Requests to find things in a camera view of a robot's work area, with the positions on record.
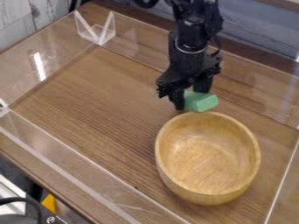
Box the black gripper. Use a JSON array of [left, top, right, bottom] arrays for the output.
[[156, 31, 221, 110]]

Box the green rectangular block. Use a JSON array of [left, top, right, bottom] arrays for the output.
[[183, 90, 219, 113]]

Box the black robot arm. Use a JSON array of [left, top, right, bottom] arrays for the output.
[[156, 0, 223, 112]]

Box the brown wooden bowl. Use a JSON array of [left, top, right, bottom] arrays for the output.
[[153, 111, 261, 206]]

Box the yellow warning label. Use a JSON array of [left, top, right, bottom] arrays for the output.
[[41, 194, 57, 214]]

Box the clear acrylic enclosure wall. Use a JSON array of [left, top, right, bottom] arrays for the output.
[[0, 5, 299, 224]]

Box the clear acrylic corner bracket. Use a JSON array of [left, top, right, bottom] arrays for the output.
[[73, 11, 116, 46]]

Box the black cable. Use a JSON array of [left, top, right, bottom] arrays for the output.
[[0, 197, 42, 224]]

